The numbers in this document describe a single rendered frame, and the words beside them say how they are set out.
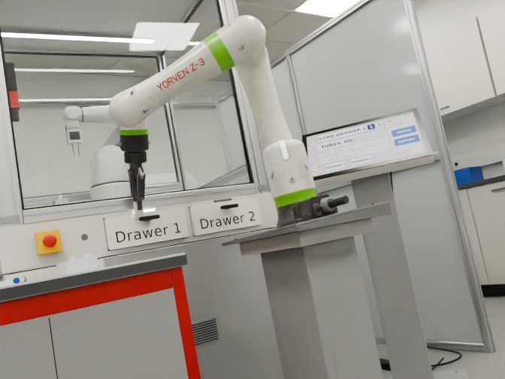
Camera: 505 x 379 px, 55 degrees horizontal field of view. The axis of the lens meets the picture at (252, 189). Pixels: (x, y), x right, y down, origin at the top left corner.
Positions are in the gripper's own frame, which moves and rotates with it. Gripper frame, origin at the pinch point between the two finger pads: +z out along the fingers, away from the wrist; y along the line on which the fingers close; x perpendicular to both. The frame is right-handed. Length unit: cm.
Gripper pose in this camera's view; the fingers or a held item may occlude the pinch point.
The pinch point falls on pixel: (138, 209)
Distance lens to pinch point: 172.0
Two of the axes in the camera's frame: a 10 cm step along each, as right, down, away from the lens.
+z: 0.1, 9.8, 1.9
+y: 5.1, 1.6, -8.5
